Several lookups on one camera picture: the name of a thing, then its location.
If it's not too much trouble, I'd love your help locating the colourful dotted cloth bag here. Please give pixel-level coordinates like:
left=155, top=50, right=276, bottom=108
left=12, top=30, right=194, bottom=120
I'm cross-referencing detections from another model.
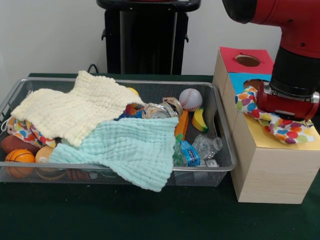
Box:
left=6, top=117, right=57, bottom=148
left=234, top=86, right=315, bottom=145

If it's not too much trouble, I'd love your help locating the cream waffle cloth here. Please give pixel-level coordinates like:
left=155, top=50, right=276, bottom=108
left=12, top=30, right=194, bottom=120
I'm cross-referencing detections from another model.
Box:
left=10, top=70, right=146, bottom=148

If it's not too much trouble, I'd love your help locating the clear crushed bottle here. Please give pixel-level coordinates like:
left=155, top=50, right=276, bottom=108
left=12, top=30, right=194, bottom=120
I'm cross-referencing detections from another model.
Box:
left=191, top=134, right=224, bottom=161

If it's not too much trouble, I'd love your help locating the shallow wire mesh bin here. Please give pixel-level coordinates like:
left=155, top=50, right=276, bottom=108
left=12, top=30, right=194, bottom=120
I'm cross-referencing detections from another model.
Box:
left=0, top=76, right=238, bottom=187

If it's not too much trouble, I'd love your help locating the wooden box with three holes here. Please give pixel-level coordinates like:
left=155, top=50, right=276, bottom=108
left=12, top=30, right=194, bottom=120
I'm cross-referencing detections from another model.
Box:
left=212, top=46, right=320, bottom=205

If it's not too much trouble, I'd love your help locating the orange toy carrot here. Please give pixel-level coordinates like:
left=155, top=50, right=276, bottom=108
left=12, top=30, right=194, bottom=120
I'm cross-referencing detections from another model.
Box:
left=174, top=109, right=190, bottom=141

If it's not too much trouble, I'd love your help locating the crushed printed can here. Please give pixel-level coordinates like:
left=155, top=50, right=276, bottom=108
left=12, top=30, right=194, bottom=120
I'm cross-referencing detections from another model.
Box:
left=162, top=96, right=184, bottom=117

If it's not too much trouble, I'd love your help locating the small brown football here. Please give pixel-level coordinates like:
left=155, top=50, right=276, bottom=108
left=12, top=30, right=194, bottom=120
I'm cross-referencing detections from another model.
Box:
left=0, top=134, right=41, bottom=156

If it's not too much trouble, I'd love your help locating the yellow foam banana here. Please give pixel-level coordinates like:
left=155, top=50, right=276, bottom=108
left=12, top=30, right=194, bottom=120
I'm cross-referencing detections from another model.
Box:
left=191, top=107, right=209, bottom=133

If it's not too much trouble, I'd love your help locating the peach foam ball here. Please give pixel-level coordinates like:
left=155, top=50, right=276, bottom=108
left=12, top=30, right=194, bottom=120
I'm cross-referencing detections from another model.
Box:
left=34, top=144, right=59, bottom=173

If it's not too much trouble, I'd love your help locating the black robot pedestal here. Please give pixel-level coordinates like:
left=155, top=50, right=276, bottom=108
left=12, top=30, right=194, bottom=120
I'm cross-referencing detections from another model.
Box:
left=96, top=0, right=202, bottom=75

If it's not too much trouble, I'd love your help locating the dark green table cloth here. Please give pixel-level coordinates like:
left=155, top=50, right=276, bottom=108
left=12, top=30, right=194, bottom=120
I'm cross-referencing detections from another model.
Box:
left=0, top=72, right=320, bottom=240

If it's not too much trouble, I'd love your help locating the black cable loop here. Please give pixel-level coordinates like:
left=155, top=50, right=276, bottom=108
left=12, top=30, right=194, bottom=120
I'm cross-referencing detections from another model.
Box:
left=86, top=63, right=100, bottom=75

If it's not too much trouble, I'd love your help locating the small orange basketball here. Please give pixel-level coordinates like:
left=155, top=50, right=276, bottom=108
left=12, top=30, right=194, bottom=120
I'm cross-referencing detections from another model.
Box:
left=4, top=148, right=36, bottom=179

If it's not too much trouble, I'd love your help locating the white baseball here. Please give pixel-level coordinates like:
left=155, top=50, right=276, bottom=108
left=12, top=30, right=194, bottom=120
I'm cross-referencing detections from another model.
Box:
left=178, top=88, right=203, bottom=112

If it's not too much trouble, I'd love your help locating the crushed bottle with blue label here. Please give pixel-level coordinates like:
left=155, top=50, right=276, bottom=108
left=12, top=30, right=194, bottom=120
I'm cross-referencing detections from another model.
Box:
left=173, top=139, right=202, bottom=167

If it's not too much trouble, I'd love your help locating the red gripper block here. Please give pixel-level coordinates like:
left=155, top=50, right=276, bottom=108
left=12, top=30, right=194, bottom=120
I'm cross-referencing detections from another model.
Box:
left=256, top=82, right=320, bottom=121

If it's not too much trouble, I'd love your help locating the crushed silver can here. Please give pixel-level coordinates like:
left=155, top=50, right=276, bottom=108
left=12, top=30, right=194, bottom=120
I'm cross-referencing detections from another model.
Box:
left=142, top=102, right=176, bottom=120

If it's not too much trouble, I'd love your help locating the mint waffle cloth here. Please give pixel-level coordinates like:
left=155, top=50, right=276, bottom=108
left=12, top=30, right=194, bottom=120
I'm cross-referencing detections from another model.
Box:
left=48, top=117, right=180, bottom=193

